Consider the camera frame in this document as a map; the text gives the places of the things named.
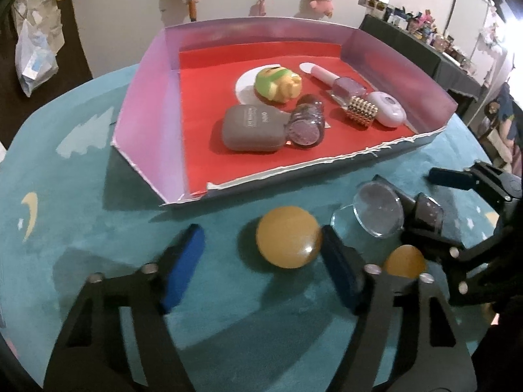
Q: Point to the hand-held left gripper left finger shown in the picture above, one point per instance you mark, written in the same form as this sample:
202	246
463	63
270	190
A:
186	261

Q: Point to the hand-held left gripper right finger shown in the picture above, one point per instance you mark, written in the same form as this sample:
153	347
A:
337	265

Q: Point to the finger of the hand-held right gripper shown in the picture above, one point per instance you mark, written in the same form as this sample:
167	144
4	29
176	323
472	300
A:
449	177
433	241

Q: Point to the small orange ball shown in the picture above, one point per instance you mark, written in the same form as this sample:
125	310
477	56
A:
404	261

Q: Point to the clear round glass dish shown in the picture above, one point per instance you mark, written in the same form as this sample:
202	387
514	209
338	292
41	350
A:
342	222

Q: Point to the large orange ball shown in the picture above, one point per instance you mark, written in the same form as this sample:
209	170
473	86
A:
288	237

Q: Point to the clear round glass lid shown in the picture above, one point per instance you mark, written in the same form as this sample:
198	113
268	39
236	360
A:
378	208

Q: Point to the gold bead cube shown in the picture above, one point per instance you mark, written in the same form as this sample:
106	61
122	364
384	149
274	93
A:
361	111

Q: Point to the purple nail polish bottle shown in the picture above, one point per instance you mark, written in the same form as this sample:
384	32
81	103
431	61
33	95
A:
347	88

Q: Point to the clear glitter jar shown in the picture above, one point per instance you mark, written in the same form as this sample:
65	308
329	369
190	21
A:
304	130

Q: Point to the pink cardboard box red inside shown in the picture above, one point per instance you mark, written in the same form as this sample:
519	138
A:
204	90

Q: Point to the green and yellow toy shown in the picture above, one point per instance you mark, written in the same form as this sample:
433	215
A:
278	83

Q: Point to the teal star-print table cloth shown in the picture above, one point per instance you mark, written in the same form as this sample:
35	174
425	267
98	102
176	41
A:
102	232

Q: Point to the lilac oval case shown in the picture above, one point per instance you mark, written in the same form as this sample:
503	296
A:
388	108

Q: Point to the table with dark cloth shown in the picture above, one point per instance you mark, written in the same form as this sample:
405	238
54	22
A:
408	45

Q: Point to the grey rounded case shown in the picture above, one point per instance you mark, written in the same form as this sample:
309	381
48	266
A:
251	128

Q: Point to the row of bottles and figures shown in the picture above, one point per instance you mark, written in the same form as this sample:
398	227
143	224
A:
429	28

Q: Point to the white framed panel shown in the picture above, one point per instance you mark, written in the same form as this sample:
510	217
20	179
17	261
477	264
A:
470	20

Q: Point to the dark brown door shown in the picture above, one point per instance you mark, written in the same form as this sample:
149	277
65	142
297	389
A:
77	49

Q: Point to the clear plastic bag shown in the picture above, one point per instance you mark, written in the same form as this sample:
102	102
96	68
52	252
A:
34	61

